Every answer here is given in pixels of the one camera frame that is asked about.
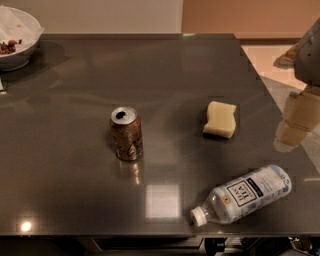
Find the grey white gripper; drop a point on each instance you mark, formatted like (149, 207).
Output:
(308, 56)

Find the pale yellow sponge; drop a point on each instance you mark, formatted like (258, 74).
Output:
(220, 119)

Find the clear plastic water bottle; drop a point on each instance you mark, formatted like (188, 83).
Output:
(240, 197)

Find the brown soda can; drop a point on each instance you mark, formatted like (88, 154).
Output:
(126, 129)

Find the white bowl with food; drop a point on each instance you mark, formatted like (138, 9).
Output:
(21, 27)

